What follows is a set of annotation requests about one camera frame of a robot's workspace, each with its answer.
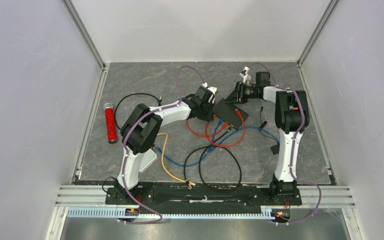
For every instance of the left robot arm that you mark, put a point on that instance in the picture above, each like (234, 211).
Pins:
(140, 130)

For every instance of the black network switch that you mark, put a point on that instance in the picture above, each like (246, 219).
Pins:
(226, 111)

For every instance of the red glitter tube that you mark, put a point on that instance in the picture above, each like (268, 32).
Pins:
(112, 137)

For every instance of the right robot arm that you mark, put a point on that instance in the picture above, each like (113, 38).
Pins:
(291, 115)

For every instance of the clear plastic box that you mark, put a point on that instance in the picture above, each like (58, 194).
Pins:
(149, 160)

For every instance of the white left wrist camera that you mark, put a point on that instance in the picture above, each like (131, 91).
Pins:
(212, 89)

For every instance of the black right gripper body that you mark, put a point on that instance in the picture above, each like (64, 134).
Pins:
(249, 93)

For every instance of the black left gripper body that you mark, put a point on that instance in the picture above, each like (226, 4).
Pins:
(206, 113)

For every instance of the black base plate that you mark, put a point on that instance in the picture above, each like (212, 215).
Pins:
(170, 198)

